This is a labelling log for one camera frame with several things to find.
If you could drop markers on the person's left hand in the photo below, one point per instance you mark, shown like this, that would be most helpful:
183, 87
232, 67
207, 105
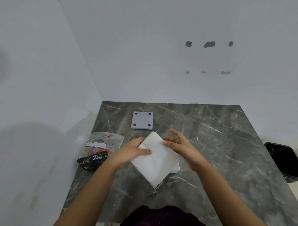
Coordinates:
127, 152

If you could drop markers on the person's right hand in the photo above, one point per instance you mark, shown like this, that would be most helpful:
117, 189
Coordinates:
188, 152

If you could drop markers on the person's right fingers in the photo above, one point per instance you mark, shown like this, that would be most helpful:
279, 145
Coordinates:
173, 142

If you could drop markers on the person's left thumb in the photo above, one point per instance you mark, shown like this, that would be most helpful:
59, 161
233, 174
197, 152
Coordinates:
144, 152

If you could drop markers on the white paper napkin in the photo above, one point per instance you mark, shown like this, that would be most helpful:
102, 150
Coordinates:
157, 165

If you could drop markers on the person's left forearm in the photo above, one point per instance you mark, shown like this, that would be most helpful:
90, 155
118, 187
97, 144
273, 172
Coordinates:
90, 193

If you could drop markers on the person's right forearm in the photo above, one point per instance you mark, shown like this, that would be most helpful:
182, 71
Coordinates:
223, 193

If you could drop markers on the white square tray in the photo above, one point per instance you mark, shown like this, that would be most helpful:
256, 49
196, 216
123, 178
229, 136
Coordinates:
176, 169

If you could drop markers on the grey square coaster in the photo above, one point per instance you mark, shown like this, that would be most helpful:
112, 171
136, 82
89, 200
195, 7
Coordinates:
142, 120

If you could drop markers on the black and clear plastic packet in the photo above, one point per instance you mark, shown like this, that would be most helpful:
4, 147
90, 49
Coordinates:
97, 149

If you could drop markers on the person's dark maroon clothing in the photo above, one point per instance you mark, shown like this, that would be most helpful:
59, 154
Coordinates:
163, 216

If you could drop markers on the black waste bin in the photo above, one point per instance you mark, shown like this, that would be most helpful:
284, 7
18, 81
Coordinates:
282, 160

